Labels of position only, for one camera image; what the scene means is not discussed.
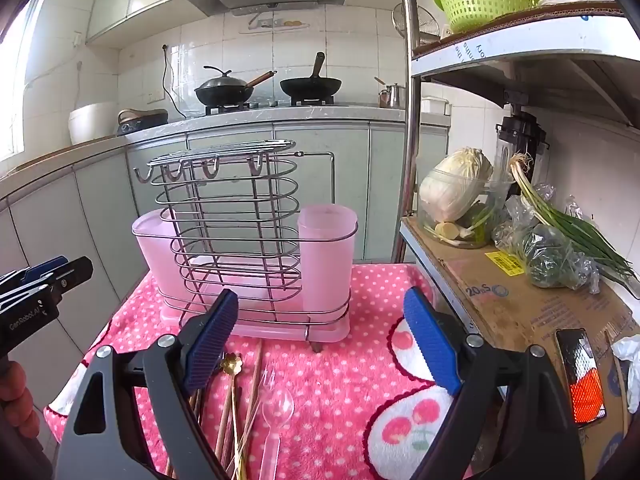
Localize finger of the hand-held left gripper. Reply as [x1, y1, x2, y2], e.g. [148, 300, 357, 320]
[42, 256, 95, 295]
[20, 255, 70, 283]

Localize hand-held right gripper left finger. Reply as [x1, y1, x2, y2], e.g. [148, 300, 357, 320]
[56, 289, 240, 480]

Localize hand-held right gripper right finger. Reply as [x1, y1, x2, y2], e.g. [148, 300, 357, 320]
[403, 286, 586, 480]

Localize gold flower spoon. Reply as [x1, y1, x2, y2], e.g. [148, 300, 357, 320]
[221, 352, 247, 480]

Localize clear plastic fork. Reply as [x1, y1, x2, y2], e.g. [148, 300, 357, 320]
[244, 367, 279, 461]

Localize wide pink plastic container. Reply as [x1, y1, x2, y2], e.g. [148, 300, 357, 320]
[131, 208, 213, 312]

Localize clear plastic spoon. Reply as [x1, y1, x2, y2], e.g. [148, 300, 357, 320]
[258, 388, 295, 480]

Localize narrow pink plastic cup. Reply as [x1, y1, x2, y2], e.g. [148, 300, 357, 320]
[297, 204, 359, 312]

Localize steel wire utensil rack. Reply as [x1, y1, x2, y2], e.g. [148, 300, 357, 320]
[133, 138, 352, 354]

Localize person's left hand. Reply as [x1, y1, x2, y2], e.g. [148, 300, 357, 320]
[0, 359, 42, 442]

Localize pink polka dot cloth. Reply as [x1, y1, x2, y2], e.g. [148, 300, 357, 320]
[44, 261, 501, 480]

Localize brown cardboard sheet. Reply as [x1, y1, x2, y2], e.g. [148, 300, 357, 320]
[404, 217, 640, 480]

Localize pink plastic drip tray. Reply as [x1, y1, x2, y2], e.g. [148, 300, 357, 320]
[159, 254, 351, 344]

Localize clear glass bowl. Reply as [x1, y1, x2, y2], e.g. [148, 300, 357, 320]
[416, 167, 517, 250]

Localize plastic bag of greens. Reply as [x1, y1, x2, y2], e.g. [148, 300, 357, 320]
[492, 184, 602, 294]

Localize white rice cooker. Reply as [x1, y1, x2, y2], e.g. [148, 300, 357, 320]
[68, 101, 122, 146]

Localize napa cabbage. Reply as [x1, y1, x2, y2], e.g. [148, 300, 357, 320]
[418, 147, 495, 224]

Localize black electric baking pan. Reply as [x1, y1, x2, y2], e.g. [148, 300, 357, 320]
[117, 107, 170, 137]

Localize green onions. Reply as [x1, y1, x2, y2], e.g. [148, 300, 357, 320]
[509, 152, 637, 287]

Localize lower kitchen cabinets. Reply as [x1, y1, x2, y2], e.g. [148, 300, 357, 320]
[0, 119, 449, 313]

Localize kitchen cabinets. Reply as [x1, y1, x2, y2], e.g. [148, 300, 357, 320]
[86, 0, 203, 50]
[0, 119, 449, 313]

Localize white plastic bag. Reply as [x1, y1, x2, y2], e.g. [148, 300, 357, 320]
[610, 334, 640, 402]

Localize black blender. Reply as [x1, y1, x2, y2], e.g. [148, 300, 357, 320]
[494, 104, 549, 197]

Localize gas stove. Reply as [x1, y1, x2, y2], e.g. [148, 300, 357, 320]
[203, 97, 351, 115]

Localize steel storage shelf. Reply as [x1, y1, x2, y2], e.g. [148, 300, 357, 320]
[396, 0, 640, 267]

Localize black wok with lid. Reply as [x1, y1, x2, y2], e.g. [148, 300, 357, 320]
[193, 65, 278, 108]

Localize white rectangular dish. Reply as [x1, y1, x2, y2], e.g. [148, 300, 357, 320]
[420, 96, 452, 116]

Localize steel kettle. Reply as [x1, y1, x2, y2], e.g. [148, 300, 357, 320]
[375, 77, 406, 110]

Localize open black wok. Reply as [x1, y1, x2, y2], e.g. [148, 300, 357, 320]
[279, 51, 344, 100]

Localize upper kitchen cabinets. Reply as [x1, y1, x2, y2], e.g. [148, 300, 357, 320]
[86, 0, 203, 50]

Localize hanging steel strainer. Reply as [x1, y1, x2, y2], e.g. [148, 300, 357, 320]
[392, 2, 442, 42]

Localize green plastic basket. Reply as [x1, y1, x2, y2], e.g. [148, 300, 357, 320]
[432, 0, 542, 34]

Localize black power cable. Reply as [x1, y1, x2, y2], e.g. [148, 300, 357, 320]
[160, 44, 190, 122]

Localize glass wall shelf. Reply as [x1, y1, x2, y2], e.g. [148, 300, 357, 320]
[239, 14, 312, 36]

